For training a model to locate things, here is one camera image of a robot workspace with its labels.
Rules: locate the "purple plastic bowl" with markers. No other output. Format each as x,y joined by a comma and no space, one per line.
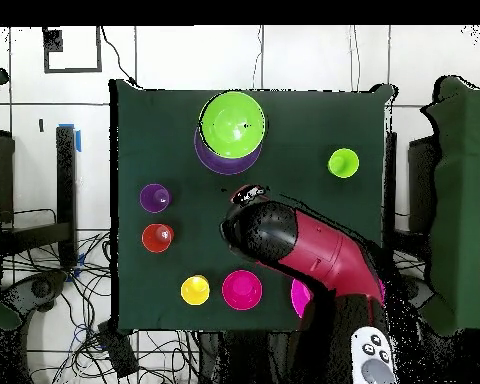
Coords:
224,164

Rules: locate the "large green plastic bowl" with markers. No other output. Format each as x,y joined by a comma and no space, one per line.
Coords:
232,124

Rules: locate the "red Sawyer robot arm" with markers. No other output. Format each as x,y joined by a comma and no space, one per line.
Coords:
316,248

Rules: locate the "purple plastic cup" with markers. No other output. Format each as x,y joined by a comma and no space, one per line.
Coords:
152,198

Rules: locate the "small crimson plastic bowl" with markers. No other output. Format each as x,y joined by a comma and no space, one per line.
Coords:
242,290

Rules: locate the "lime green plastic cup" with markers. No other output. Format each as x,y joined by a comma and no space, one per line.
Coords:
343,163

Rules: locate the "orange plastic cup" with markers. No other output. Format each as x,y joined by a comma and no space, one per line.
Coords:
154,240

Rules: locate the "yellow plastic cup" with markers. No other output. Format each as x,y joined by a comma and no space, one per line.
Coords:
195,290

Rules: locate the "dark green tablecloth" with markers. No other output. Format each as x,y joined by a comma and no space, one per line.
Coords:
164,120

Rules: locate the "large pink plastic bowl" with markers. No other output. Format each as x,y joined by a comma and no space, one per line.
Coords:
300,296

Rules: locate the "black metal stand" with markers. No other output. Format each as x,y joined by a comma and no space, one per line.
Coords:
66,192

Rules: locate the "black power strip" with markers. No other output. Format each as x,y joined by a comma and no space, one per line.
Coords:
118,352

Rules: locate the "black office chair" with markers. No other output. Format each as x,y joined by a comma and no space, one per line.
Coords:
36,288

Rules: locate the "black square frame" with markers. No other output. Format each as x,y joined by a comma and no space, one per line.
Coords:
98,52

